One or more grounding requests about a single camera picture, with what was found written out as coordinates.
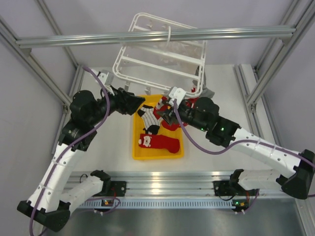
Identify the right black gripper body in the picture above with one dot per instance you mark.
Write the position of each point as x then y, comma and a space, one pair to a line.
187, 114

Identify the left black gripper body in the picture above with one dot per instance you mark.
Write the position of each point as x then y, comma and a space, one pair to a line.
115, 104

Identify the striped black white sock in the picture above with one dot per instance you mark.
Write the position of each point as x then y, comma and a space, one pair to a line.
151, 123

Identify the white plastic clip hanger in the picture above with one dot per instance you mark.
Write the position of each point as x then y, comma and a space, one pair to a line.
161, 65

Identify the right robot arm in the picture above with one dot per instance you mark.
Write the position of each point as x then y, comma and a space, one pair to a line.
289, 171

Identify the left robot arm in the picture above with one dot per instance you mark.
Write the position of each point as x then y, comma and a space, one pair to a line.
49, 205

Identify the grey sock on hanger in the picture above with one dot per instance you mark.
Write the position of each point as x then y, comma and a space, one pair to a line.
206, 92

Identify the yellow plastic tray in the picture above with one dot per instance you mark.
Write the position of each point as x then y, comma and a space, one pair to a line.
139, 153

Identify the aluminium top crossbar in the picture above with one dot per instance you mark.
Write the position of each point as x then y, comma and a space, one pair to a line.
280, 31

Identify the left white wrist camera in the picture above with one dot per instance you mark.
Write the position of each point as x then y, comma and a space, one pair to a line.
106, 77

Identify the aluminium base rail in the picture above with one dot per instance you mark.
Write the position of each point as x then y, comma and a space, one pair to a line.
168, 190

